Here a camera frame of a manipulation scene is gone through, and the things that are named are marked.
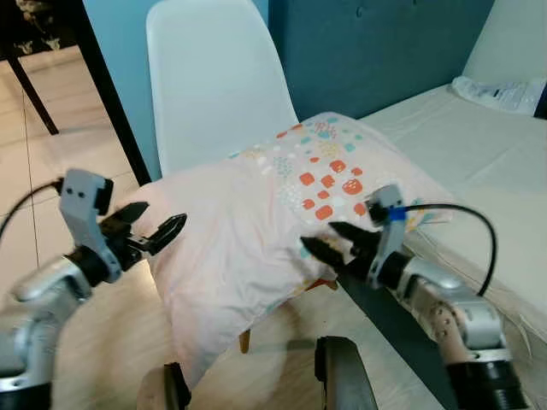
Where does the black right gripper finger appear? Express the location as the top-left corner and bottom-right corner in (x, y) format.
(301, 237), (351, 274)
(329, 222), (373, 249)

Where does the white plastic chair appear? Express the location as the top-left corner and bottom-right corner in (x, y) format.
(145, 0), (338, 354)

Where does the robot right leg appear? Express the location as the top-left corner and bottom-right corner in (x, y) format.
(315, 336), (377, 410)

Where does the robot leg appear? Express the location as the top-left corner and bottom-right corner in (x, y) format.
(137, 363), (191, 410)
(315, 336), (377, 410)

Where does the cream bed mattress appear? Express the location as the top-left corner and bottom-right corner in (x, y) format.
(338, 81), (547, 410)

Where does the robot left leg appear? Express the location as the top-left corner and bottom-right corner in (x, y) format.
(137, 363), (191, 410)

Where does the dark blue padded headboard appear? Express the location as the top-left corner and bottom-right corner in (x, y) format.
(268, 0), (497, 120)

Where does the clear plastic bag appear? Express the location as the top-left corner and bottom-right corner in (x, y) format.
(450, 75), (546, 116)

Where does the black table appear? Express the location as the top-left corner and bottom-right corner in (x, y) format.
(0, 0), (82, 136)

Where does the white cushion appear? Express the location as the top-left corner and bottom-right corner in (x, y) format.
(462, 0), (547, 86)

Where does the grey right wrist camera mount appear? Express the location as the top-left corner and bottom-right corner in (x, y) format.
(366, 184), (409, 270)

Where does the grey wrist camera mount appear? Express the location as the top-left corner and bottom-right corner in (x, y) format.
(366, 184), (409, 270)
(58, 168), (115, 261)

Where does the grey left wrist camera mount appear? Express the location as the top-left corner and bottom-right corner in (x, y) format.
(58, 168), (115, 261)

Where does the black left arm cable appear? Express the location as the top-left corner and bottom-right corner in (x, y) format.
(0, 178), (66, 240)

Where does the black wooden post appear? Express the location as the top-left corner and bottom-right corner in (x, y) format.
(60, 0), (153, 186)

